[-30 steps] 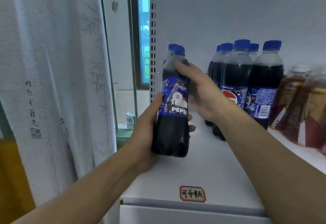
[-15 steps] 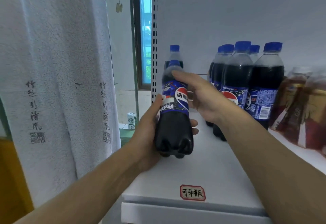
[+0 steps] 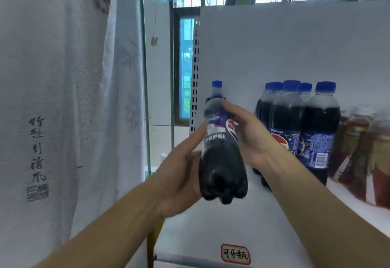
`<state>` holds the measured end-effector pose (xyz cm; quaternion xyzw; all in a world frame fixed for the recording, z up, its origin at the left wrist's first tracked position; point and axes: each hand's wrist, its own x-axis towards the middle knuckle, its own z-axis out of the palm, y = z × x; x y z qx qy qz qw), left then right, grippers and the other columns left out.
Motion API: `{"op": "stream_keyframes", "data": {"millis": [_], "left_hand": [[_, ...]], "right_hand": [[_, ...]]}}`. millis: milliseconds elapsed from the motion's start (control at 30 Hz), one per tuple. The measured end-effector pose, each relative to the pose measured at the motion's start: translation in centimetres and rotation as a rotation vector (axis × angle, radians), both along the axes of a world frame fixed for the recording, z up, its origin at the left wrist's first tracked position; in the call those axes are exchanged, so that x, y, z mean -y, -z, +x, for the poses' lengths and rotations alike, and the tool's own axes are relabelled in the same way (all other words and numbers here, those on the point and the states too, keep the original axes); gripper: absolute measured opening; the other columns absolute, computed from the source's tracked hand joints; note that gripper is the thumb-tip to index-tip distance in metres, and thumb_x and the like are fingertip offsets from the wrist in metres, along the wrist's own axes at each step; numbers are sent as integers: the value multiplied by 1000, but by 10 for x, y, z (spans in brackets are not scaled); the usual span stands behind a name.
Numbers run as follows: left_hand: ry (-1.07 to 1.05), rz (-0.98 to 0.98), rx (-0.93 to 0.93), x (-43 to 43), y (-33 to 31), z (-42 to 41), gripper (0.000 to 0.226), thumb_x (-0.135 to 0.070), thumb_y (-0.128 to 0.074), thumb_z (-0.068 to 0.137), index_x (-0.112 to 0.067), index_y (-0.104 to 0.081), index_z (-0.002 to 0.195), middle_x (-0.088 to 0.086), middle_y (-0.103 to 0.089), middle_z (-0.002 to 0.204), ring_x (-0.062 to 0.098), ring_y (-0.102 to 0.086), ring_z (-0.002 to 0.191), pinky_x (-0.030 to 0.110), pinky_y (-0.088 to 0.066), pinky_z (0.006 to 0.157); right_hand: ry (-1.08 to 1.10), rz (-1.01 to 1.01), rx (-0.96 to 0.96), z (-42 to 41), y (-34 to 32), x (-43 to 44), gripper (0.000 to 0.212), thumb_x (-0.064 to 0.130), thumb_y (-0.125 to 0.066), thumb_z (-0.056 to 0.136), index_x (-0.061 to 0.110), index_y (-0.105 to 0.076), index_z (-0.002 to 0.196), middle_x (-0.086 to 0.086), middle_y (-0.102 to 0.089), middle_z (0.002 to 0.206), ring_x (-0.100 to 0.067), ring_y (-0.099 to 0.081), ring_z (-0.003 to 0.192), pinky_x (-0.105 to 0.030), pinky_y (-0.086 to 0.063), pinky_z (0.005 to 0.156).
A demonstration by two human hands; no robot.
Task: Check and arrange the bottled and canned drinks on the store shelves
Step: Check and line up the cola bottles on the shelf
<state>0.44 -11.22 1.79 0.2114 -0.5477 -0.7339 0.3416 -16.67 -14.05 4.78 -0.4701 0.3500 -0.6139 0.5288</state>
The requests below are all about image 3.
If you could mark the white bamboo print curtain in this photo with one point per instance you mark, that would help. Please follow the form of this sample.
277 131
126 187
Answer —
67 94

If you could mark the person's left forearm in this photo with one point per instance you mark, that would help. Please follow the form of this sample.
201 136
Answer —
103 234

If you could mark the barred window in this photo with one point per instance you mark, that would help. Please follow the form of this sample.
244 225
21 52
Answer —
186 64

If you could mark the white panelled door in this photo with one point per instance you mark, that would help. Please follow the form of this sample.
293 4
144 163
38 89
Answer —
158 82

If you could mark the person's right forearm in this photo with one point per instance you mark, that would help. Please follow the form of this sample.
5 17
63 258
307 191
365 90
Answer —
329 216

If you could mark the person's right hand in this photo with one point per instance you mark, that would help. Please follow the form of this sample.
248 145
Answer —
253 137

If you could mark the Pepsi cola bottle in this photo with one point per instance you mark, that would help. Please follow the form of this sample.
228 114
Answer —
222 173

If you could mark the red-bordered shelf label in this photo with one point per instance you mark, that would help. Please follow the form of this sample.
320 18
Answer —
235 254

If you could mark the row of amber drink bottles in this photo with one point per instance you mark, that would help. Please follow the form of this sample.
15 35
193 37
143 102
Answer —
365 155

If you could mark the person's left hand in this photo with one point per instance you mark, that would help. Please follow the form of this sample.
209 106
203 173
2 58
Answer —
177 179

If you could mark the group of blue-capped cola bottles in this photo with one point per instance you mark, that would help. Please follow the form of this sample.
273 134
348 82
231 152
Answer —
320 118

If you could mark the small brass pendant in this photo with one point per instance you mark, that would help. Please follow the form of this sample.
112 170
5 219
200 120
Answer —
154 41

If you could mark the white metal shelf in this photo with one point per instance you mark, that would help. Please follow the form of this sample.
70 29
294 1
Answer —
292 39

